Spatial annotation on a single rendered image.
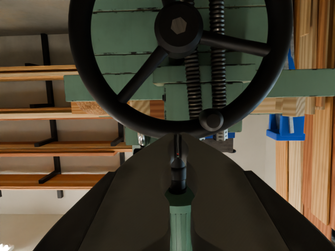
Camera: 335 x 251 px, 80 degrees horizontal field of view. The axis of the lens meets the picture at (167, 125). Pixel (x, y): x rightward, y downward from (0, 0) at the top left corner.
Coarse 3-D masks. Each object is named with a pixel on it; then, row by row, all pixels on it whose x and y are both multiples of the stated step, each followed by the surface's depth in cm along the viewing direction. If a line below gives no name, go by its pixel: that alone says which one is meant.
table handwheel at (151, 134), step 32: (288, 0) 24; (160, 32) 24; (192, 32) 24; (288, 32) 25; (96, 64) 27; (96, 96) 27; (128, 96) 27; (256, 96) 26; (160, 128) 27; (192, 128) 27; (224, 128) 27
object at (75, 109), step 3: (72, 102) 61; (75, 102) 61; (129, 102) 61; (72, 105) 62; (75, 105) 62; (72, 108) 62; (75, 108) 62; (78, 108) 62; (72, 111) 62; (75, 111) 62; (78, 111) 62; (81, 111) 62
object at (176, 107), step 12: (168, 84) 35; (180, 84) 35; (204, 84) 35; (228, 84) 35; (240, 84) 35; (168, 96) 36; (180, 96) 36; (204, 96) 35; (228, 96) 35; (168, 108) 36; (180, 108) 36; (204, 108) 36; (168, 120) 36; (180, 120) 36
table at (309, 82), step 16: (240, 64) 34; (64, 80) 45; (80, 80) 45; (112, 80) 45; (128, 80) 45; (160, 80) 35; (176, 80) 35; (208, 80) 35; (240, 80) 35; (288, 80) 44; (304, 80) 44; (320, 80) 43; (80, 96) 46; (144, 96) 45; (160, 96) 45; (272, 96) 44; (288, 96) 44; (304, 96) 44; (320, 96) 44
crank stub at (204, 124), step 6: (210, 108) 23; (204, 114) 22; (210, 114) 21; (216, 114) 21; (204, 120) 21; (210, 120) 21; (216, 120) 21; (222, 120) 22; (204, 126) 22; (210, 126) 21; (216, 126) 21
